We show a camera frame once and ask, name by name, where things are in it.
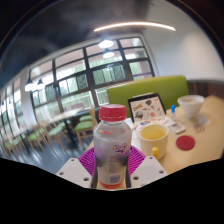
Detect flat round red coaster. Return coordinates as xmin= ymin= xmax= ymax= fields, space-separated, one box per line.
xmin=175 ymin=134 xmax=196 ymax=152

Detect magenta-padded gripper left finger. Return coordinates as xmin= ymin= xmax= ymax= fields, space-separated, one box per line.
xmin=55 ymin=146 xmax=98 ymax=190

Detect white ceramic bowl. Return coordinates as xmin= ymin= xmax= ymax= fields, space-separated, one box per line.
xmin=177 ymin=94 xmax=206 ymax=119

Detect green upholstered bench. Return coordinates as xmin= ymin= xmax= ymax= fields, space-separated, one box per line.
xmin=106 ymin=74 xmax=190 ymax=118

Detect black laptop with stickers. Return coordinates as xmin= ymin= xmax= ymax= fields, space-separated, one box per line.
xmin=127 ymin=92 xmax=167 ymax=124

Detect wooden chairs with green seats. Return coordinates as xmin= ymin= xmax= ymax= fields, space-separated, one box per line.
xmin=0 ymin=106 xmax=99 ymax=154

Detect large light wooden dining table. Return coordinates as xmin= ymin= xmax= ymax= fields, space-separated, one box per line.
xmin=49 ymin=107 xmax=86 ymax=148

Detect hanging pendant lamps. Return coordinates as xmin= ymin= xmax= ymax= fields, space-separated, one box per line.
xmin=23 ymin=39 xmax=116 ymax=93

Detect small blue-capped bottle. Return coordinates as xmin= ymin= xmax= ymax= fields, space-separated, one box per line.
xmin=170 ymin=104 xmax=177 ymax=121

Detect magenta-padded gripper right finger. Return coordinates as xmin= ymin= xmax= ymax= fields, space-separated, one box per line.
xmin=126 ymin=145 xmax=169 ymax=189

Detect long curved ceiling light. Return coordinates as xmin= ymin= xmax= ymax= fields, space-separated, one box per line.
xmin=93 ymin=21 xmax=177 ymax=33

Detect clear red-capped drink bottle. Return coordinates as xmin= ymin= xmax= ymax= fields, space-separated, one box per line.
xmin=92 ymin=103 xmax=133 ymax=190

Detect pale yellow mug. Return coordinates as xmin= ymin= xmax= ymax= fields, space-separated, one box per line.
xmin=138 ymin=123 xmax=170 ymax=160

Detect colourful printed sheet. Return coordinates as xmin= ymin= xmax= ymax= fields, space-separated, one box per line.
xmin=134 ymin=115 xmax=174 ymax=129

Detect small white handheld device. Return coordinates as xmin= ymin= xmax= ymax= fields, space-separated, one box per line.
xmin=167 ymin=121 xmax=187 ymax=135

